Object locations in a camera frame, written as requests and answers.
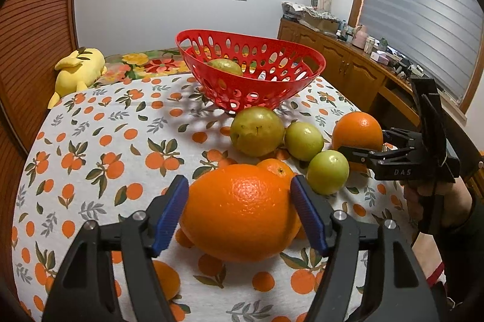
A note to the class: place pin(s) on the red perforated plastic basket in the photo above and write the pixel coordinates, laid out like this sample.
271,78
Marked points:
264,95

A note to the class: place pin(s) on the orange-print white tablecloth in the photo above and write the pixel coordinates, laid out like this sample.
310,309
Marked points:
94,155

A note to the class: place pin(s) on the wooden slatted wardrobe door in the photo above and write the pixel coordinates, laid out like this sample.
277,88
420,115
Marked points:
34,42

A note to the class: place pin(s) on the large yellow-green fruit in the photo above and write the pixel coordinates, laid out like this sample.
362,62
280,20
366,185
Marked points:
257,131

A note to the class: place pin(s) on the medium orange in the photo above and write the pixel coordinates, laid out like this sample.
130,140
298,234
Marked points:
357,133

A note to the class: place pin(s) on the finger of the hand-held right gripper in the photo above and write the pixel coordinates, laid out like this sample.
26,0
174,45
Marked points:
363,155
402,140

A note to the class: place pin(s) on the row of bottles and jars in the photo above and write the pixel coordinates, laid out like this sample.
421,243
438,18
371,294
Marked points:
378,50

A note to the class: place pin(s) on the grey window blind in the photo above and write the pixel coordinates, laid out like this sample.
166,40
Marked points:
416,4

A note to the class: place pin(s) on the pile of papers and boxes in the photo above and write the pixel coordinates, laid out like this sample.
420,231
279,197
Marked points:
310,16

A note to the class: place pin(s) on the wooden cabinet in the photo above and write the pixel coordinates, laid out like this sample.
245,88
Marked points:
340,61

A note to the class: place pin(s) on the small green fruit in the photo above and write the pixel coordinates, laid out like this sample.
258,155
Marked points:
328,171
303,140

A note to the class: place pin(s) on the yellowish green fruit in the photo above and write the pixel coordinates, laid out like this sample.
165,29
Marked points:
225,67

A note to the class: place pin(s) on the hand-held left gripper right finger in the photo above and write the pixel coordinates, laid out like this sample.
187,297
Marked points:
308,212

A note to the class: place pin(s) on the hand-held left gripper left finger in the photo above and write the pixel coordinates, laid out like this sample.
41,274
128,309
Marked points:
172,216

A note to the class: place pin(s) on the person's right forearm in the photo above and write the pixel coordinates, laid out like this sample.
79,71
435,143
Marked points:
465,250

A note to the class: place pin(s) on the large orange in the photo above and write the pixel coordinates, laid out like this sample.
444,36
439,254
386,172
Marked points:
238,212

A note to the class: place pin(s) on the person's right hand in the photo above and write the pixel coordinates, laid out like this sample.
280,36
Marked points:
453,201

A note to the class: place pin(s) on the floral bedsheet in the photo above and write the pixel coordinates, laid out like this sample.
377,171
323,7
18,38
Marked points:
151,63

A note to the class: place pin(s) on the small mandarin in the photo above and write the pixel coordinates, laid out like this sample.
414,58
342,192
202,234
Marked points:
168,280
276,169

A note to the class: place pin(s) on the yellow plush toy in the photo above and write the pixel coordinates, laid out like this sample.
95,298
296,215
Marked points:
75,72

